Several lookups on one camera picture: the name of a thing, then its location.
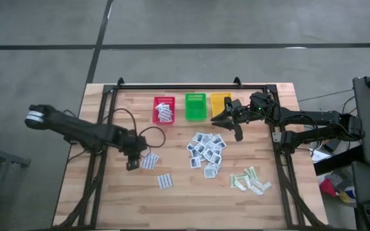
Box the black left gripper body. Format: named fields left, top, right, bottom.
left=120, top=133, right=149, bottom=160

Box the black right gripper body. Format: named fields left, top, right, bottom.
left=224, top=98, right=252, bottom=142

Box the yellow plastic basket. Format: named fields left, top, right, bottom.
left=210, top=92, right=234, bottom=118

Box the green plastic basket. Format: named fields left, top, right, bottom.
left=184, top=92, right=208, bottom=122

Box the red plastic basket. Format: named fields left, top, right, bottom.
left=152, top=96, right=176, bottom=125

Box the white paper sheet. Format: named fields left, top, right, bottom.
left=310, top=148, right=333, bottom=163

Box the red fabric item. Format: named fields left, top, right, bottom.
left=319, top=178, right=337, bottom=198

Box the yellow and blue item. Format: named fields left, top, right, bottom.
left=338, top=185, right=357, bottom=204

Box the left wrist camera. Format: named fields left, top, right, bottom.
left=126, top=158, right=141, bottom=171

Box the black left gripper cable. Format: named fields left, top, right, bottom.
left=107, top=107, right=167, bottom=149

